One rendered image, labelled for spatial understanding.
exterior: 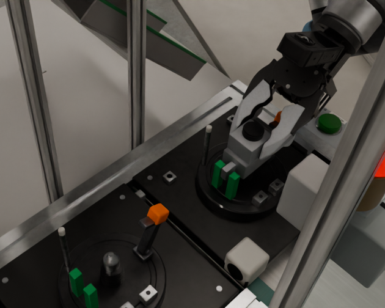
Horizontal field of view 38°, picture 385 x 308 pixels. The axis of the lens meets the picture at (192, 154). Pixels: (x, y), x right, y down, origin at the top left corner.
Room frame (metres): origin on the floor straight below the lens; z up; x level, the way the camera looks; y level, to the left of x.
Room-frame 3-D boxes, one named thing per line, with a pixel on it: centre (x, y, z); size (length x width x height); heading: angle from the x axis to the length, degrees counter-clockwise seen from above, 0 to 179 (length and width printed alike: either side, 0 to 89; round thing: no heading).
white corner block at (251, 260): (0.38, -0.09, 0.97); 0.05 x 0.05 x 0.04; 50
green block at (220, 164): (0.50, -0.04, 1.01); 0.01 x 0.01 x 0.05; 50
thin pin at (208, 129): (0.54, -0.02, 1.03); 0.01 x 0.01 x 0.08
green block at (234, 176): (0.48, -0.06, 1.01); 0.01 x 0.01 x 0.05; 50
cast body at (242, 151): (0.52, -0.07, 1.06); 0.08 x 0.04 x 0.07; 140
